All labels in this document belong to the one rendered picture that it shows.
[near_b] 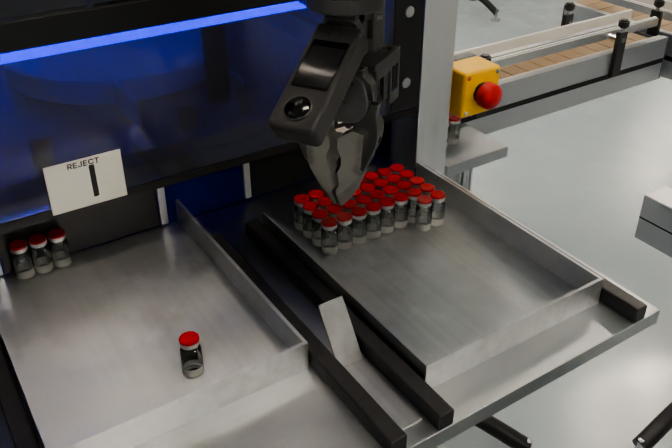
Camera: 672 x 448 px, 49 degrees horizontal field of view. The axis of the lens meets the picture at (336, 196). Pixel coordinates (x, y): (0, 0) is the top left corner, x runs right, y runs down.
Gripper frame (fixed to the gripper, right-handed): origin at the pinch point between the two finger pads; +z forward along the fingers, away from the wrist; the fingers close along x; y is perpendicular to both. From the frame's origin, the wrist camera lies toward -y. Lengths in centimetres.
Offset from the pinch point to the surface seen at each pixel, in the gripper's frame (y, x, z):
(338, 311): -2.4, -1.4, 12.4
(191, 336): -12.4, 10.2, 12.4
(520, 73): 73, -2, 12
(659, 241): 105, -33, 59
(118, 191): -1.9, 27.0, 5.1
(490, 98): 43.2, -4.2, 5.0
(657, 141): 262, -27, 103
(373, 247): 16.2, 2.5, 16.8
